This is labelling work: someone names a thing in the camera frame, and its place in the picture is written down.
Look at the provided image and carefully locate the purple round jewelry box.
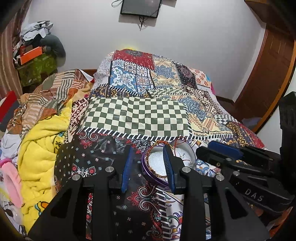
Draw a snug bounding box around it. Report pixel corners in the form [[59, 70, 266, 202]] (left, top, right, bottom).
[[142, 137, 196, 190]]

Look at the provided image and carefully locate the orange beaded bracelet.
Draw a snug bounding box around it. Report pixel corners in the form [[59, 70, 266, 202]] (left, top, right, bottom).
[[150, 138, 188, 158]]

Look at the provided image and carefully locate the operator right hand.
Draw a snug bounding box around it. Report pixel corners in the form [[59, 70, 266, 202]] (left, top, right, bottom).
[[249, 204, 293, 236]]

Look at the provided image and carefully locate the white wardrobe panel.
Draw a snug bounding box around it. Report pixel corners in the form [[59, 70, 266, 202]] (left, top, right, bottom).
[[256, 76, 296, 153]]

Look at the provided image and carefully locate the yellow cartoon blanket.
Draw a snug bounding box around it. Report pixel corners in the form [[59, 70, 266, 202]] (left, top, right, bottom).
[[18, 99, 73, 232]]

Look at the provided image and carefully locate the brown wooden door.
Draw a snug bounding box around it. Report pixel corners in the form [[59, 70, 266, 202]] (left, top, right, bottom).
[[233, 0, 296, 134]]

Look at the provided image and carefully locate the colourful patchwork bedspread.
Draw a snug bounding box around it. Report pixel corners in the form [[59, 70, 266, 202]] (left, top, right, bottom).
[[54, 49, 264, 240]]

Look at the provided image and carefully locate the brown striped patchwork blanket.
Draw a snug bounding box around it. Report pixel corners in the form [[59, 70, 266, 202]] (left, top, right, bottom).
[[6, 69, 93, 138]]

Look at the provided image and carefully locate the orange box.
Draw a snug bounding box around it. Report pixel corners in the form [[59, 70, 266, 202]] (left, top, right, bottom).
[[20, 47, 43, 65]]

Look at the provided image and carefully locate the dark green bag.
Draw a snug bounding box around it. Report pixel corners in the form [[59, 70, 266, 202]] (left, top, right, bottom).
[[39, 34, 66, 58]]

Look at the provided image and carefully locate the grey white clothes pile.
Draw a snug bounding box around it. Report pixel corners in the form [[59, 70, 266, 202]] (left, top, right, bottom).
[[20, 21, 54, 41]]

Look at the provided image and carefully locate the striped brown curtain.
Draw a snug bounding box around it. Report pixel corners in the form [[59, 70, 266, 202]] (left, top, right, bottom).
[[0, 1, 31, 98]]

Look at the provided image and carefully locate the wall-mounted black monitor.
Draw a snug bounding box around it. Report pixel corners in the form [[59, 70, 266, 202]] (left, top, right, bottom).
[[120, 0, 162, 18]]

